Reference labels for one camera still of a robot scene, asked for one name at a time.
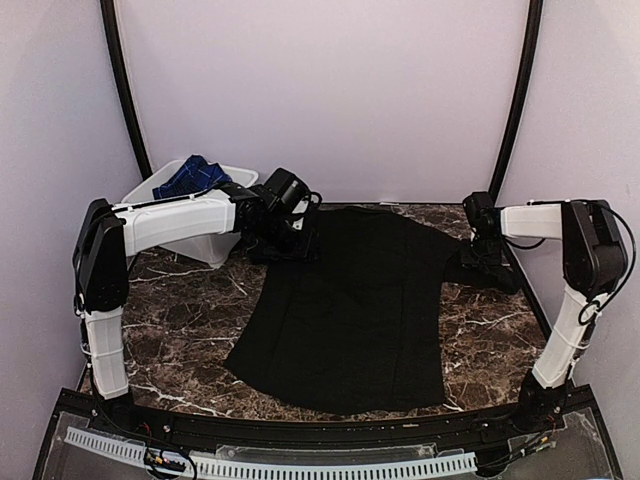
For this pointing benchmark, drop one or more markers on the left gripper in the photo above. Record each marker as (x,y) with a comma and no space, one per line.
(301,252)

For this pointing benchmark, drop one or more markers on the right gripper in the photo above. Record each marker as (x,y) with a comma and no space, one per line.
(470,261)

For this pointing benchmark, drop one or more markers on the black long sleeve shirt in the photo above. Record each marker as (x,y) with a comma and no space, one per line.
(357,329)

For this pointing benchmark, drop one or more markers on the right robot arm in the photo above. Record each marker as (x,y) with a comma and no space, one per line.
(595,263)

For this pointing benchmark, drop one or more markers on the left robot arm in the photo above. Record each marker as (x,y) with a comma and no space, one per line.
(273,215)

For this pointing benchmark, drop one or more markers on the white plastic bin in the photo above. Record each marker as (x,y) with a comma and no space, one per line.
(210,249)

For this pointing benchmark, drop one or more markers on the blue plaid shirt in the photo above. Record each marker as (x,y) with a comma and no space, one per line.
(195,175)

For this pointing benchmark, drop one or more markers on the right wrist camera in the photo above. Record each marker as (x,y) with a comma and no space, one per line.
(482,215)

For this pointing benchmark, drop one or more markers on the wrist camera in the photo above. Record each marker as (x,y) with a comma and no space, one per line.
(288,195)
(482,215)

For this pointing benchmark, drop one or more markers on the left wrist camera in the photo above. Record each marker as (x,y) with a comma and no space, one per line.
(288,195)

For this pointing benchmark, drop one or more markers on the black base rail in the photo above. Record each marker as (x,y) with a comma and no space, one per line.
(485,432)

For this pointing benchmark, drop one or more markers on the white slotted cable duct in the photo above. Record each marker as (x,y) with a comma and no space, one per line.
(236,462)

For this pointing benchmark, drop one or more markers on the right black frame post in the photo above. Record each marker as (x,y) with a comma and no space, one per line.
(525,68)

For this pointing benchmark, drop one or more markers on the black frame post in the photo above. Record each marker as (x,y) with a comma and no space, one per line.
(120,75)
(525,68)

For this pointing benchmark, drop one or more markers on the left black frame post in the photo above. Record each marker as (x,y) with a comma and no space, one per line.
(120,75)

